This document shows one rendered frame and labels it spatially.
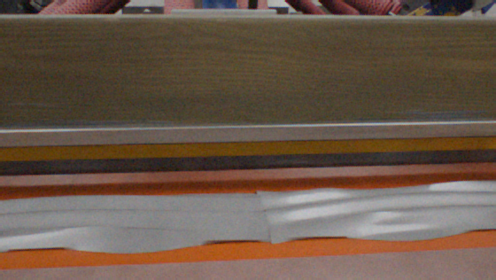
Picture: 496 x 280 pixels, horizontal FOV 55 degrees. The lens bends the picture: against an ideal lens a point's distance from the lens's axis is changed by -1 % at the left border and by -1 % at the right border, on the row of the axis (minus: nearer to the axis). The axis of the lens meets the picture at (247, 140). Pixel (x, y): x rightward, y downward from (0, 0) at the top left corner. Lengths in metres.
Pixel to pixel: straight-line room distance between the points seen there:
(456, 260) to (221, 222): 0.11
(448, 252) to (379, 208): 0.05
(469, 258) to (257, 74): 0.16
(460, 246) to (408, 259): 0.03
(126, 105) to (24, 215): 0.09
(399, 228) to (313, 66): 0.11
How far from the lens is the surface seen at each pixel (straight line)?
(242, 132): 0.29
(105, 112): 0.30
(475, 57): 0.34
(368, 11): 0.95
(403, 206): 0.27
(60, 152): 0.32
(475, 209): 0.27
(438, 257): 0.23
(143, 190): 0.30
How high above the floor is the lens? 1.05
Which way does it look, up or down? 12 degrees down
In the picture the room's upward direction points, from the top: straight up
